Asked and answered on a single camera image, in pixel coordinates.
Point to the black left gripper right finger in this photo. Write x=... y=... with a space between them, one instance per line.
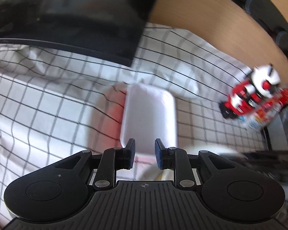
x=175 y=159

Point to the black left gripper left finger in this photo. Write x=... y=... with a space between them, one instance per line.
x=112 y=160

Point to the white rectangular plastic tray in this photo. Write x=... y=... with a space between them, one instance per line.
x=149 y=114

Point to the red cereal bag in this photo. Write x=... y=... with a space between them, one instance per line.
x=266 y=112

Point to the white black grid tablecloth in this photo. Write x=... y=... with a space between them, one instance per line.
x=55 y=103

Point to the red white robot figurine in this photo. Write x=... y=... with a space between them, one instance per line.
x=259 y=85

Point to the black appliance with knobs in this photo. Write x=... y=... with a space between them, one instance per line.
x=266 y=14

